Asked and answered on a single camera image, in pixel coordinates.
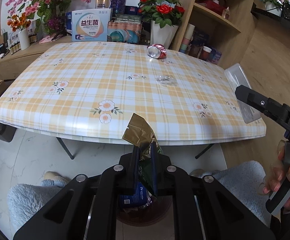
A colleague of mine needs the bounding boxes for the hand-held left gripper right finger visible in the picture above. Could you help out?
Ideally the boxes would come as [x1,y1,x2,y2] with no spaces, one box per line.
[150,141,276,240]

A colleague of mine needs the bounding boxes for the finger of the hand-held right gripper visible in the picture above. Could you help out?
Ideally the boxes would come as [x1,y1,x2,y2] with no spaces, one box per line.
[235,85,290,143]

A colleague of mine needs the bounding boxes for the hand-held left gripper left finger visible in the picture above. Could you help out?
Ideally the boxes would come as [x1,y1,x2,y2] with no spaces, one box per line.
[13,145,140,240]

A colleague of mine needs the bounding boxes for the blue coffee box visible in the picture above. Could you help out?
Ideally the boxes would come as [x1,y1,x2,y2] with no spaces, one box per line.
[118,182,148,209]

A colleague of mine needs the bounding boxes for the brown plastic bin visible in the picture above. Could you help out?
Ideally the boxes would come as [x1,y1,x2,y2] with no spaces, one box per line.
[116,195,173,224]

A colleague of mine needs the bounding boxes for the green gold foil packet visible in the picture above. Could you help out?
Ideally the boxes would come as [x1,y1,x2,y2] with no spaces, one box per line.
[122,113,164,197]

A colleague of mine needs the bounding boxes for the black table leg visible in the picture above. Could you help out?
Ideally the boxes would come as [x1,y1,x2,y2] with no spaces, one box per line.
[56,137,75,160]
[195,144,214,159]

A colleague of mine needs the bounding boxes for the small blue purple box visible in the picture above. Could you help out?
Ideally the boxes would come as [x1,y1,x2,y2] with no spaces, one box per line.
[209,49,222,64]

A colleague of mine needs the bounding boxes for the red white paper cup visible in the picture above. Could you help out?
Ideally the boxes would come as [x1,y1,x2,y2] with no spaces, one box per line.
[200,46,212,60]

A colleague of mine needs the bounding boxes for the brown glass cup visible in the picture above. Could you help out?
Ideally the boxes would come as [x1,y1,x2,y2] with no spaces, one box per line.
[189,44,201,57]

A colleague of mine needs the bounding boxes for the blue cartoon tin box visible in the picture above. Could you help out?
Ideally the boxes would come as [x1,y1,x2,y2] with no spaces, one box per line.
[192,29,210,47]

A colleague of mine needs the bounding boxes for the white round flower pot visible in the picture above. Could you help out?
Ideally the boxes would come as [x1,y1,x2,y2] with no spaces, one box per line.
[265,1,283,17]

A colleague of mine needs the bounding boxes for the small crumpled clear wrapper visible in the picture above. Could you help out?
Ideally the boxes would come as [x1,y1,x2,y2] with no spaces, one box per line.
[156,74,177,86]

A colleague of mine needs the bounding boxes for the stack of pastel cups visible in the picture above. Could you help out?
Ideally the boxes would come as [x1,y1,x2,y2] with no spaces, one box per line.
[179,23,195,53]

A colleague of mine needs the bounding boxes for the person's left leg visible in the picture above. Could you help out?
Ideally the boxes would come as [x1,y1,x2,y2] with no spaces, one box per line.
[7,171,72,230]

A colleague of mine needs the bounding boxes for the red gift basket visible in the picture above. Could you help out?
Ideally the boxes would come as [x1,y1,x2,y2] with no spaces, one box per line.
[200,0,229,15]

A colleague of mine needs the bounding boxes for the yellow checked floral tablecloth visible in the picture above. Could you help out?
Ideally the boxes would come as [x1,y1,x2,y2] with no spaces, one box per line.
[0,42,266,145]

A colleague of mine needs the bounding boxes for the crushed red can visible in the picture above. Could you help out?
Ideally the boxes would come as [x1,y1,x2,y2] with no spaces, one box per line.
[147,44,167,59]

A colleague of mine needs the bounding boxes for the white angular flower pot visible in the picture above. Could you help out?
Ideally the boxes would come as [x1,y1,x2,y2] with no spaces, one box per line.
[150,21,179,48]

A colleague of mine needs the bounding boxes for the wooden bookshelf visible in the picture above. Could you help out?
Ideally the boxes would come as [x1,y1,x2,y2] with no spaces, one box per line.
[171,0,258,63]

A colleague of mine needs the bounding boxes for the red rose plant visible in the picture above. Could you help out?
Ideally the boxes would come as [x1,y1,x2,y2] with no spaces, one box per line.
[138,0,185,28]

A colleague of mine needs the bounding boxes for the pink pack teal print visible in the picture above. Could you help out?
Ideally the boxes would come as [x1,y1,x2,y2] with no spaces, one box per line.
[107,21,142,43]

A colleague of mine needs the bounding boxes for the large white printed box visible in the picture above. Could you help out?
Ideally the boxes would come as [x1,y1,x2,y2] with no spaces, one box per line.
[71,8,110,42]

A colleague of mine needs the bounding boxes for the black printed box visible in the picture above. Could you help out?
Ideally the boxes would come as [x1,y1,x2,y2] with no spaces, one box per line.
[114,14,142,24]

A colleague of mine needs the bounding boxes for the pink fabric pouch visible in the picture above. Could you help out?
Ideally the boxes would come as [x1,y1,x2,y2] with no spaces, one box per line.
[39,36,62,44]

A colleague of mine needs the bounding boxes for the small navy box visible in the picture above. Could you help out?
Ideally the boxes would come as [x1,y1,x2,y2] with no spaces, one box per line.
[124,5,138,15]

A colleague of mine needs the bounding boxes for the low wooden cabinet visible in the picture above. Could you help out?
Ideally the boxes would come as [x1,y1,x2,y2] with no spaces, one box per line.
[0,34,73,80]

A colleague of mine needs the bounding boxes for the blue white box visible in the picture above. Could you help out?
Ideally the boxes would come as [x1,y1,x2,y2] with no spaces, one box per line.
[66,12,73,34]

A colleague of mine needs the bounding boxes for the purple artificial flowers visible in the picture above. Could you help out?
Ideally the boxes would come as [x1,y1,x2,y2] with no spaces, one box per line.
[46,17,66,34]

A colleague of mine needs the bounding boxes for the dark blue patterned box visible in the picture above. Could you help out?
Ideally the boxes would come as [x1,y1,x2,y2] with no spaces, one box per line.
[109,0,127,14]

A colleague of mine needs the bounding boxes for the white ribbed vase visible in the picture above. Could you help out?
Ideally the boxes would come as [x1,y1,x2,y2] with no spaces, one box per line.
[18,28,31,50]

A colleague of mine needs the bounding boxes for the row of small brown bottles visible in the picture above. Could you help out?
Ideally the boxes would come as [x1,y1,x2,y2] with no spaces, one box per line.
[9,34,39,54]

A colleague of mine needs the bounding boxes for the grey box gold emblem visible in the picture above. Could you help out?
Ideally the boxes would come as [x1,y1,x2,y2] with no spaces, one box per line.
[96,0,110,10]

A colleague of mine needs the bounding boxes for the dark green paper bag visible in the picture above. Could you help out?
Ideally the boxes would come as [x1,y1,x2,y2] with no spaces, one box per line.
[0,30,9,55]

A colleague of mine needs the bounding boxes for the orange artificial flowers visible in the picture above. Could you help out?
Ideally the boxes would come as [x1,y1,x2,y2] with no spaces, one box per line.
[7,14,33,32]

